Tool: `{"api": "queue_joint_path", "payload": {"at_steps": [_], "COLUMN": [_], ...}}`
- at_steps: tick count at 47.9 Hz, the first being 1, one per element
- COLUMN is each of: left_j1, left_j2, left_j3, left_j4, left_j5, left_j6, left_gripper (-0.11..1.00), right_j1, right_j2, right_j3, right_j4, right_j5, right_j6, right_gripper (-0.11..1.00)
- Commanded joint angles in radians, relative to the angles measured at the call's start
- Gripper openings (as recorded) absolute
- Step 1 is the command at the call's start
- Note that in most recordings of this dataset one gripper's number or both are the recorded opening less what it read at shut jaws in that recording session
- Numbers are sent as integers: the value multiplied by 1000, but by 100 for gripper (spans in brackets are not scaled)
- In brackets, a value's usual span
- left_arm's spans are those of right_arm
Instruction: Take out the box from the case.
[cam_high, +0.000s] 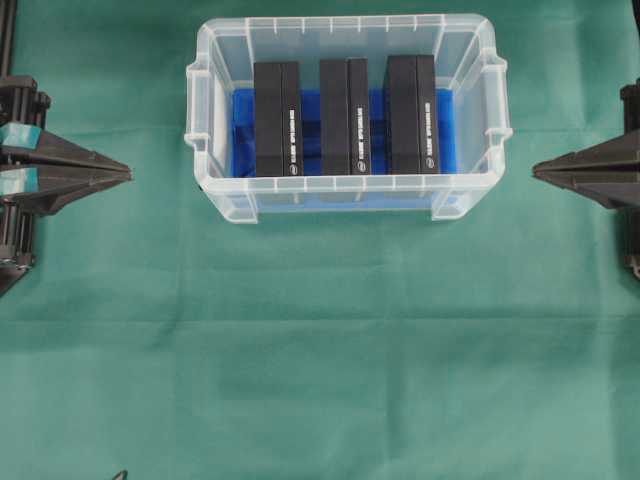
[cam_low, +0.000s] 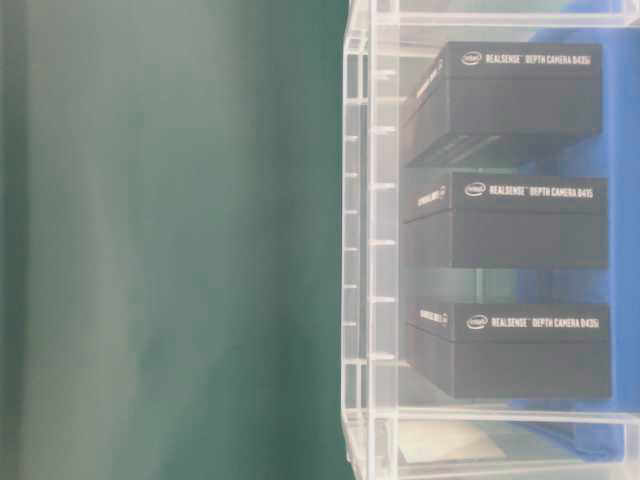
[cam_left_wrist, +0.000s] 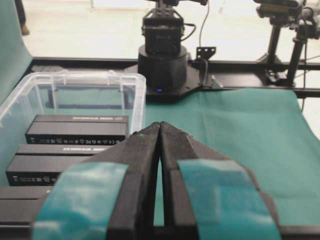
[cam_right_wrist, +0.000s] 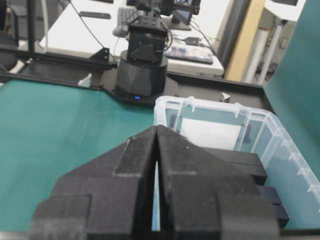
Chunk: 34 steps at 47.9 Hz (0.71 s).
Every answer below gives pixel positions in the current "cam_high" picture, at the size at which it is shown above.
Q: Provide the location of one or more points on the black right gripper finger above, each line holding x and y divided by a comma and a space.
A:
610, 193
618, 154

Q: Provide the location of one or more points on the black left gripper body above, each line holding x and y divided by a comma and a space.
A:
23, 111

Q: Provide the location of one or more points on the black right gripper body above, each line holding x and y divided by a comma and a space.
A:
630, 98

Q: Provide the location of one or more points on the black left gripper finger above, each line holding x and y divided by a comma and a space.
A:
46, 190
75, 152

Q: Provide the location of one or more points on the black camera box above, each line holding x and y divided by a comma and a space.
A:
345, 117
411, 115
278, 119

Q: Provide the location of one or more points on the clear plastic storage case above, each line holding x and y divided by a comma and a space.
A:
466, 62

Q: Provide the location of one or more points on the blue cloth liner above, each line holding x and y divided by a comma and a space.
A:
242, 123

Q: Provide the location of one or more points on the small black object bottom edge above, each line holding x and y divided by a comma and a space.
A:
122, 475

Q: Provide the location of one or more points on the black aluminium frame rail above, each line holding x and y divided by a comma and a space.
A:
8, 10

